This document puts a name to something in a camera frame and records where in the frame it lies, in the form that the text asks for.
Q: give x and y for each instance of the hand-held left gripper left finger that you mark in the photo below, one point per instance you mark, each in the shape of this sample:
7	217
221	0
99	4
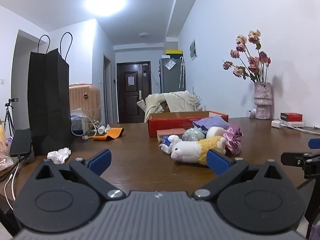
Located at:
100	161

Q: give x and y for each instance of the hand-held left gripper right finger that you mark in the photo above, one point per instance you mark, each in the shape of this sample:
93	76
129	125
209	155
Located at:
218	162

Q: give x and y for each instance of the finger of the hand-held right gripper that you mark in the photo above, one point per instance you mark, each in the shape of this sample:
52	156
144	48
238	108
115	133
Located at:
315	143
295	158

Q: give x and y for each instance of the pink satin bow scrunchie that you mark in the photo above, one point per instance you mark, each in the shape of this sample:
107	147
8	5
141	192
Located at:
233	137

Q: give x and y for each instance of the white and yellow llama plush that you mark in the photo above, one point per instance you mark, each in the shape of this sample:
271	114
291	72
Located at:
192	148

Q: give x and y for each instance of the light blue sock ball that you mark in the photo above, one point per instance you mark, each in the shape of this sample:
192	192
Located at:
192	134

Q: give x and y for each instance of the purple knitted cloth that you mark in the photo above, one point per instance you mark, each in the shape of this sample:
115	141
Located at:
211	123

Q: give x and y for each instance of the blue and white tissue packet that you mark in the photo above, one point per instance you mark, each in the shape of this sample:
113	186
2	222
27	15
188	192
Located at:
166	142

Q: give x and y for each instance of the red cardboard box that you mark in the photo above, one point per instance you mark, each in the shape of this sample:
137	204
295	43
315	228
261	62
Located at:
170	125

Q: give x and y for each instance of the white flat box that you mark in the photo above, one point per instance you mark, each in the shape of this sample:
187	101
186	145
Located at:
296	124

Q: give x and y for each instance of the small white bottle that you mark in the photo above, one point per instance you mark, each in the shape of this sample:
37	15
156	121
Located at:
103	128

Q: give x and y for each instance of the red flat box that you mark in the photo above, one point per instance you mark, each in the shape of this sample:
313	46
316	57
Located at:
291	117

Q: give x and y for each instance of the white charger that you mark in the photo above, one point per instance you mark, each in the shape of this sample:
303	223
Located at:
277	123

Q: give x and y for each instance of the crumpled white tissue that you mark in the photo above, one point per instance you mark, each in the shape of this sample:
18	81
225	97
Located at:
59	155

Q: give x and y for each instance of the clear plastic bag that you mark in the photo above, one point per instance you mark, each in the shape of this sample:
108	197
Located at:
78	122

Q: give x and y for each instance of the pink rectangular sponge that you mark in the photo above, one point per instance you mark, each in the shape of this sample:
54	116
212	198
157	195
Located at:
170	133

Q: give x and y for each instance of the small white jar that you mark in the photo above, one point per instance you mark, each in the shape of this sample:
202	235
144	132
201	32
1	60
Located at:
251	113

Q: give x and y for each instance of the pink suitcase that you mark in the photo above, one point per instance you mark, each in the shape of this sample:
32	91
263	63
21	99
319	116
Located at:
83	97

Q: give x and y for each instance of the pink ceramic vase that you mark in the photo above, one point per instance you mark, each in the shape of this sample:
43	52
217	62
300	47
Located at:
262	100

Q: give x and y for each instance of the beige coat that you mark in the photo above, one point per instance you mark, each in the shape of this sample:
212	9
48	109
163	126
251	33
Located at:
175	102

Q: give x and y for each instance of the dark brown door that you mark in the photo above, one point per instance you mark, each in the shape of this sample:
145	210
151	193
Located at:
133	95

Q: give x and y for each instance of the brown chair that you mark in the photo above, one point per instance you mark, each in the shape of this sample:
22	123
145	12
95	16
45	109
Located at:
165	107

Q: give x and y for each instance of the black paper bag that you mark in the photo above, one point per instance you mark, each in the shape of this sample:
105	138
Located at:
48	100

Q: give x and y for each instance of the black phone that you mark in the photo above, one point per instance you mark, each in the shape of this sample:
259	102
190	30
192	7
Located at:
21	141

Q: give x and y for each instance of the white paper on door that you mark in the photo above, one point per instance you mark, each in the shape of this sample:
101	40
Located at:
131	80

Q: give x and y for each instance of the crinkled plastic wrapper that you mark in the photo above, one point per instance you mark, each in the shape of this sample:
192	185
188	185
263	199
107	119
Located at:
5	155

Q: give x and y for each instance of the white folded umbrella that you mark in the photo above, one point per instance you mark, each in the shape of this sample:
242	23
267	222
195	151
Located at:
182	72

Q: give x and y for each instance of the grey refrigerator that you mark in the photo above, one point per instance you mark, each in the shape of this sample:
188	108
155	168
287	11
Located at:
170	77

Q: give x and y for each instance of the dried pink roses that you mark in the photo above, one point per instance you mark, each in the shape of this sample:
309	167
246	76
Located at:
252	62

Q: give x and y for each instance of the paper note on refrigerator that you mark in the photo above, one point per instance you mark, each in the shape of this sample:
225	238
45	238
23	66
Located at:
170	64

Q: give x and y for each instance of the yellow box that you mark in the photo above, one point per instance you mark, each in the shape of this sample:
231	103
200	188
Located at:
174	52

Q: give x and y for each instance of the round ceiling lamp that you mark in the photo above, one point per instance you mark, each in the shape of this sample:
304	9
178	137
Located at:
105	1

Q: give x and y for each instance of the purple wall sticker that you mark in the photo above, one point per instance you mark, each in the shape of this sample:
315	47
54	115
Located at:
198	98

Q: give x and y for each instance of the camera tripod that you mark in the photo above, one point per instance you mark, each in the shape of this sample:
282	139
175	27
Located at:
9	115

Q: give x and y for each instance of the wall picture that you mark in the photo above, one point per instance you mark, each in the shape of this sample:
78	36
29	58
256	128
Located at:
193	49

